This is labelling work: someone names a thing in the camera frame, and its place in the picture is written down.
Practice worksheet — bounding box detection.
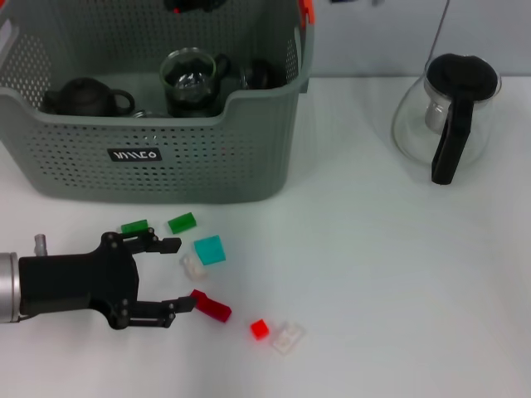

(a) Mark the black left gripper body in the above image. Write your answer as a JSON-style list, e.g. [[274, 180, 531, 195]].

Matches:
[[18, 231, 141, 332]]

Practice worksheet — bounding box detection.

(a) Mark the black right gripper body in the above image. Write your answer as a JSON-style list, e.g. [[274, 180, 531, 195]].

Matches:
[[184, 0, 227, 12]]

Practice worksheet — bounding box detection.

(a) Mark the dark red long brick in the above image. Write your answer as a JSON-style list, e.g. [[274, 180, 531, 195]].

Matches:
[[188, 289, 232, 323]]

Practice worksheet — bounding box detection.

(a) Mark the grey perforated plastic storage bin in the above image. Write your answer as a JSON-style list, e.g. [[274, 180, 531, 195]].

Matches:
[[0, 0, 315, 204]]

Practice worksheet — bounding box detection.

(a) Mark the green toy brick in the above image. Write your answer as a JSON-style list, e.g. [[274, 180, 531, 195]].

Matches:
[[120, 218, 149, 235], [167, 211, 197, 234]]

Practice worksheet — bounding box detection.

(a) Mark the white studded toy brick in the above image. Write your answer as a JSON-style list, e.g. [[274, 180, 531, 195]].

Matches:
[[178, 253, 208, 283]]

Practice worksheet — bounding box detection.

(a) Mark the cyan sloped toy brick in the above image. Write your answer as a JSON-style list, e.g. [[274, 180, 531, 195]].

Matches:
[[193, 235, 227, 266]]

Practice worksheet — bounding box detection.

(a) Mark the small red cube brick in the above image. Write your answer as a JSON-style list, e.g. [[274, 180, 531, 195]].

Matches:
[[250, 318, 270, 341]]

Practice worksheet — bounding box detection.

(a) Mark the white flat toy plate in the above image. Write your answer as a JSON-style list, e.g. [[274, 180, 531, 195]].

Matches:
[[270, 321, 304, 356]]

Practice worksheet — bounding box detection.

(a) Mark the dark clay teapot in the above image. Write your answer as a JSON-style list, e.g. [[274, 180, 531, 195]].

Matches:
[[41, 76, 137, 117]]

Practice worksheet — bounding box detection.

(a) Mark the glass teapot with black handle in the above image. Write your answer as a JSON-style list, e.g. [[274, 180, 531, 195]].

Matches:
[[390, 52, 503, 186]]

